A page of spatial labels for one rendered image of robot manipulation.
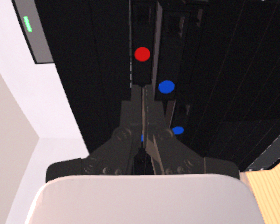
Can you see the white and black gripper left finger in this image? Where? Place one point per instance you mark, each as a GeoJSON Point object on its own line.
{"type": "Point", "coordinates": [115, 157]}

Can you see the black server rack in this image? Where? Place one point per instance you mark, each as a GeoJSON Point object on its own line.
{"type": "Point", "coordinates": [233, 94]}

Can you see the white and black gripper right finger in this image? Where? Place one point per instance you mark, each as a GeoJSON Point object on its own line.
{"type": "Point", "coordinates": [168, 155]}

